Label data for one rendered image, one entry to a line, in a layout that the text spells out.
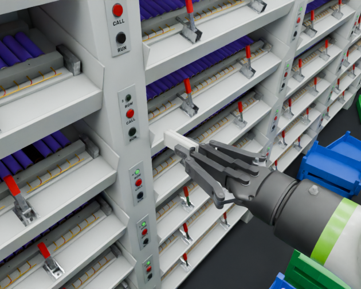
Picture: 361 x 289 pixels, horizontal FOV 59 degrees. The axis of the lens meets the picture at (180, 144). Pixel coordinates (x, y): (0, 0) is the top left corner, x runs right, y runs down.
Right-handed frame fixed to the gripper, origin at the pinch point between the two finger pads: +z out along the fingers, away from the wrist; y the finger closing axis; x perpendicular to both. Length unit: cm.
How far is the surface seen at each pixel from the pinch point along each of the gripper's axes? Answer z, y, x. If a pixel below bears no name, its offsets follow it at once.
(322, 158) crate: 3, 129, -88
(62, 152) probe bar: 19.5, -12.6, -5.2
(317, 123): 14, 136, -71
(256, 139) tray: 16, 65, -44
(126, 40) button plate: 11.8, -0.3, 15.5
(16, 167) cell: 21.6, -20.6, -5.0
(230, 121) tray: 17, 45, -26
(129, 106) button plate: 11.9, -1.1, 3.1
